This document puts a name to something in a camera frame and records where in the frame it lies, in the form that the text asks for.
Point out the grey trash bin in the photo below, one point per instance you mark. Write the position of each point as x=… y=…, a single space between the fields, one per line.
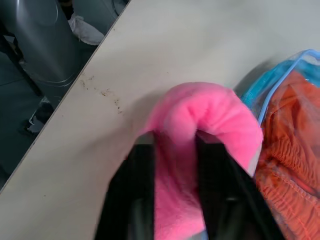
x=45 y=42

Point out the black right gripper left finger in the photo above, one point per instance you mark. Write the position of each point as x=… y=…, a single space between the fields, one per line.
x=130 y=190

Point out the pink cloth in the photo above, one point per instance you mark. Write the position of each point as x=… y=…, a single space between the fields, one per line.
x=200 y=110

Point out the orange cloth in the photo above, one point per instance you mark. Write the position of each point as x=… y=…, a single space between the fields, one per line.
x=292 y=150

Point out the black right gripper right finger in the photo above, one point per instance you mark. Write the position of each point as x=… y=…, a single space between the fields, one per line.
x=225 y=195

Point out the clear plastic pouch blue trim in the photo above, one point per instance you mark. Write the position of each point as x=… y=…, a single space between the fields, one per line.
x=265 y=82

